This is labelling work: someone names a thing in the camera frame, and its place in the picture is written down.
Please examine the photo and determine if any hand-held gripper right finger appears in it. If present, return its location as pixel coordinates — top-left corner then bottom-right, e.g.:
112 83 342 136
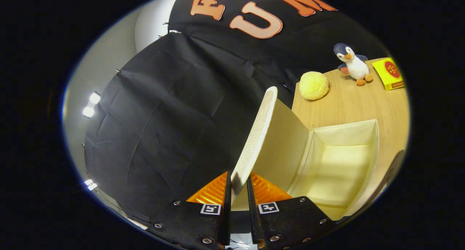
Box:
246 172 337 250

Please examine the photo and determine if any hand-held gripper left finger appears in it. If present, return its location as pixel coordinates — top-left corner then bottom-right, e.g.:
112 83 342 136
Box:
146 172 232 250

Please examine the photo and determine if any cream fabric storage box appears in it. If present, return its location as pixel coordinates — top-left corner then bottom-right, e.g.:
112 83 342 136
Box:
231 86 380 221

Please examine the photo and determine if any brown fuzzy shoe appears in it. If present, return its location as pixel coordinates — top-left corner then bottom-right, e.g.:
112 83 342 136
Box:
363 150 406 207

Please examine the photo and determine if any black backdrop cloth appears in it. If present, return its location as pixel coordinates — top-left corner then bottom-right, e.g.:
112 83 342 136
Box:
84 0 391 225

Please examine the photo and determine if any yellow round bread plush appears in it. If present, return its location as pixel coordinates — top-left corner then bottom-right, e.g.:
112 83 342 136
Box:
299 71 329 100

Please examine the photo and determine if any penguin plush toy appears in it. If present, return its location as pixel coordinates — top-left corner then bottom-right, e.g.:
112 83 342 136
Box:
333 43 373 86

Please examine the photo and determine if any row of black cloth clips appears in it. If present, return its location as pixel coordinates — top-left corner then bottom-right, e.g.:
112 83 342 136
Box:
82 21 171 150

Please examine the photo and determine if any yellow book with red circle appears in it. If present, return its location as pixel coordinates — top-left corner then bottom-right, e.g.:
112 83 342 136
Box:
372 57 405 90

